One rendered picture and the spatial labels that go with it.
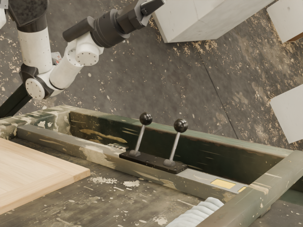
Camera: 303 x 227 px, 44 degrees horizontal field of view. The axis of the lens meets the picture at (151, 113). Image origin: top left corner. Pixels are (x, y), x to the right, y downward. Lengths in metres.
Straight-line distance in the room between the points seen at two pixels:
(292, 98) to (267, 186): 4.36
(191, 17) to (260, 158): 2.57
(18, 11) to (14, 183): 0.48
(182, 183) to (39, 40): 0.62
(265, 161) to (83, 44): 0.59
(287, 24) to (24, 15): 5.08
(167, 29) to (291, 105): 1.85
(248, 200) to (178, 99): 3.19
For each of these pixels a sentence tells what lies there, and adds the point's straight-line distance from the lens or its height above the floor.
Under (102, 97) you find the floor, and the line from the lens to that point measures 2.95.
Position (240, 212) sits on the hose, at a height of 1.98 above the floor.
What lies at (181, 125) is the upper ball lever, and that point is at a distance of 0.96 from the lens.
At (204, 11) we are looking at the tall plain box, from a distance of 3.45.
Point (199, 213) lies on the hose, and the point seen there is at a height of 1.89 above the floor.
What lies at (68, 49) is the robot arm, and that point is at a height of 1.32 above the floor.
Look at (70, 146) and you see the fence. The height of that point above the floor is 1.16.
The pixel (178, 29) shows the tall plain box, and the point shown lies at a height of 0.23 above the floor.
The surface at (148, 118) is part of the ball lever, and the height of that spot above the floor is 1.46.
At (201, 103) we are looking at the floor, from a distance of 3.75.
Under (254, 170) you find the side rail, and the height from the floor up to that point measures 1.58.
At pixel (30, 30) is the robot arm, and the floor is 1.27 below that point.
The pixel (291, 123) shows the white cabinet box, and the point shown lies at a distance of 4.79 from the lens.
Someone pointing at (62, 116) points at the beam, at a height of 0.90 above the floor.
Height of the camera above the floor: 2.17
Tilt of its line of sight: 43 degrees down
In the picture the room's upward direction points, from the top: 60 degrees clockwise
